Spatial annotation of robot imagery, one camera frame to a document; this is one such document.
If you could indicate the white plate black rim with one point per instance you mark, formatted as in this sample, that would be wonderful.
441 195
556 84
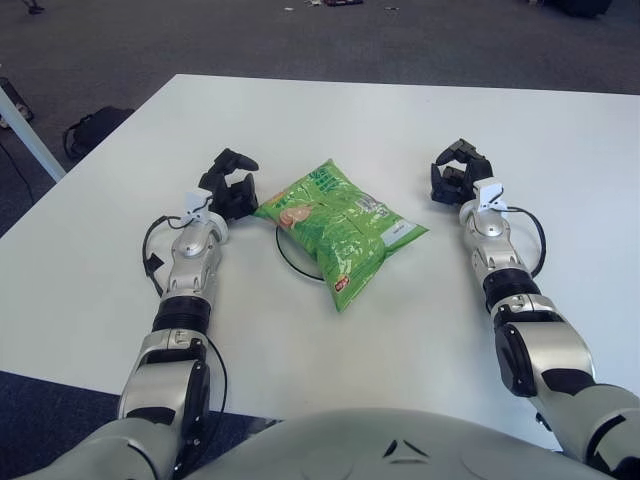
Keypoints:
295 255

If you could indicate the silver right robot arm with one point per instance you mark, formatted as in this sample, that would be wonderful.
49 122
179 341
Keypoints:
550 345

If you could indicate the green snack bag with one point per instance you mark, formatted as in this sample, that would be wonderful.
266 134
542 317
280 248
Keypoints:
340 235

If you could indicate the white table leg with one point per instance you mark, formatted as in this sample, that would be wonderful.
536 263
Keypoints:
32 135

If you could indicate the black backpack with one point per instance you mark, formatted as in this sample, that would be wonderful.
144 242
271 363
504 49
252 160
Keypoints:
100 127

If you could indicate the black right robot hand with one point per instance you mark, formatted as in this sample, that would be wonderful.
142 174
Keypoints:
450 182

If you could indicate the dark chair base leg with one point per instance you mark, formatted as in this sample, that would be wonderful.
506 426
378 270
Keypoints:
20 102

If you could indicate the grey robot torso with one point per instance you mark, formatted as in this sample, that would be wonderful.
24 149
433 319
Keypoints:
400 450

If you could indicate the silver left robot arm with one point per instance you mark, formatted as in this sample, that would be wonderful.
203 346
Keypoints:
160 370

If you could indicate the dark flat floor item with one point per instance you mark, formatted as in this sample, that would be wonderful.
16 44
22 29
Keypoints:
342 3

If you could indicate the small dark floor object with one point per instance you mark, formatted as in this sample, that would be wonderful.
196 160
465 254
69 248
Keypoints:
35 6

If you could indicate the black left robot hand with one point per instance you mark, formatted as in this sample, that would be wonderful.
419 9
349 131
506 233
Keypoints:
235 197

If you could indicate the large black floor object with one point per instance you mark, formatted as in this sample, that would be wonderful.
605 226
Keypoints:
580 6

